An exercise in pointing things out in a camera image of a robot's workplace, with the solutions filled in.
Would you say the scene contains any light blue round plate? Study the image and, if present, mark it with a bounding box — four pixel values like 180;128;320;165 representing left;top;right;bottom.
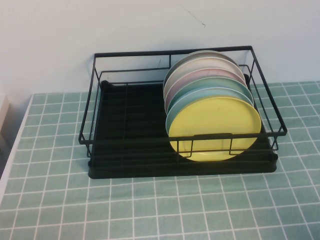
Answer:
164;89;255;137

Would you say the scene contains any teal green round plate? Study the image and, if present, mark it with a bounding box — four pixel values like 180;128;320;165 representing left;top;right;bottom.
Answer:
166;76;254;111

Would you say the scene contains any black plastic drip tray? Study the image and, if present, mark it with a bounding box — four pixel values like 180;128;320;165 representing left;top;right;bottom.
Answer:
87;79;279;180

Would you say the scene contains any yellow round plate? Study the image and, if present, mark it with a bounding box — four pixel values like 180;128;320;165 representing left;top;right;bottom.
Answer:
168;98;263;162

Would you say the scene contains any pink round plate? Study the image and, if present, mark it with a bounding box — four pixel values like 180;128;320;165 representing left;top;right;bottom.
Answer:
163;67;248;101

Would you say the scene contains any green checked tablecloth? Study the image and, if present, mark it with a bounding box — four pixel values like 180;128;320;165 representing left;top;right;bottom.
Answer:
0;81;320;240

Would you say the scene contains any cream white round plate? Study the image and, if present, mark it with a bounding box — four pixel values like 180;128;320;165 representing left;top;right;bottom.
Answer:
162;58;245;96

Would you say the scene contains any black wire dish rack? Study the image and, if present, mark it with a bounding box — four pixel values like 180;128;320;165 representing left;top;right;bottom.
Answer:
78;45;288;166

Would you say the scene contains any grey beige round plate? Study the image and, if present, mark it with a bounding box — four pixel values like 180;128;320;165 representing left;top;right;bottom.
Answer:
171;50;241;73

